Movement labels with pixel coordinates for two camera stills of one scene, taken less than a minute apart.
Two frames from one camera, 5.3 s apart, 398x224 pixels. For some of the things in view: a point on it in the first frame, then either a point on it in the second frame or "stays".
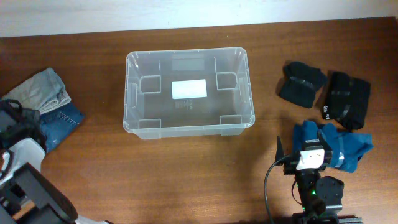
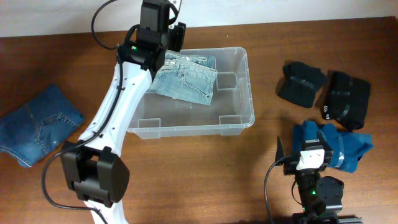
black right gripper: [328, 156] stays
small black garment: [300, 82] stays
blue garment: [347, 147] stays
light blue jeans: [43, 93] -> [185, 78]
